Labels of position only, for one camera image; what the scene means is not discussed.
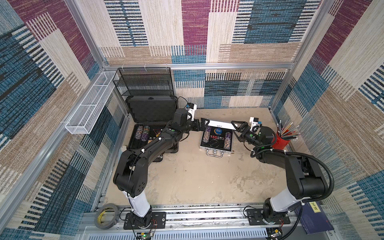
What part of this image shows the blue orange chip stack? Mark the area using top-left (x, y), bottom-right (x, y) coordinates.
top-left (135, 126), bottom-right (144, 140)

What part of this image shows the bundle of coloured pencils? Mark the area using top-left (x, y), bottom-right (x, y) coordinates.
top-left (277, 121), bottom-right (301, 141)

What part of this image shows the right chip stack silver case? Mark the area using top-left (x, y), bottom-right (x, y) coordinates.
top-left (224, 132), bottom-right (232, 150)

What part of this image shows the black mesh shelf rack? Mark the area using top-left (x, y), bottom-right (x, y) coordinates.
top-left (113, 67), bottom-right (175, 100)

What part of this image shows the red dice row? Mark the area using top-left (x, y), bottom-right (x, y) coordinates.
top-left (210, 136), bottom-right (224, 140)

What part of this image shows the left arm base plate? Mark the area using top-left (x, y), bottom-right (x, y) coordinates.
top-left (123, 212), bottom-right (167, 230)

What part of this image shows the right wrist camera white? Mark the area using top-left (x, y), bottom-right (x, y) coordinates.
top-left (250, 117), bottom-right (262, 133)

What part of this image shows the silver aluminium poker case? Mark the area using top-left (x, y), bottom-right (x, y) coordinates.
top-left (200, 119), bottom-right (235, 158)

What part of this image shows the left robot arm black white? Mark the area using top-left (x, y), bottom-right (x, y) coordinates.
top-left (113, 109), bottom-right (210, 222)

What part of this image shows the dark blue book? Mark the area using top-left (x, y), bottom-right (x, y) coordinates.
top-left (300, 202), bottom-right (334, 235)

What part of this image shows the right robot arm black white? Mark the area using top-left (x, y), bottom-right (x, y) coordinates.
top-left (231, 121), bottom-right (335, 222)

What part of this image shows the grey tape roll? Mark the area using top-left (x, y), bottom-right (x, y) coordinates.
top-left (94, 204), bottom-right (120, 230)

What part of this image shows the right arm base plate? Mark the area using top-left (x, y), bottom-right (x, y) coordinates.
top-left (243, 206), bottom-right (291, 226)

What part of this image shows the dark grey poker case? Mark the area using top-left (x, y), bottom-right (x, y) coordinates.
top-left (121, 96), bottom-right (178, 163)

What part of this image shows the purple mixed chip stack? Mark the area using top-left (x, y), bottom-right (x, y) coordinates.
top-left (141, 126), bottom-right (151, 142)

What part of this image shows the white mesh wall basket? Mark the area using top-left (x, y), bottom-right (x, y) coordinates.
top-left (65, 72), bottom-right (115, 135)

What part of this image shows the blue round dealer button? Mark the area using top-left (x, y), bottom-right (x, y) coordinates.
top-left (214, 128), bottom-right (223, 136)

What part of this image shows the red pencil cup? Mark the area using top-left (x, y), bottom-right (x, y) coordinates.
top-left (272, 135), bottom-right (290, 150)

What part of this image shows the left chip stack silver case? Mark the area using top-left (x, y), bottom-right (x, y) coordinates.
top-left (202, 126), bottom-right (212, 143)

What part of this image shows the chip stack silver case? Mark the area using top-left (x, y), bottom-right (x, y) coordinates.
top-left (202, 126), bottom-right (212, 143)
top-left (224, 132), bottom-right (232, 150)

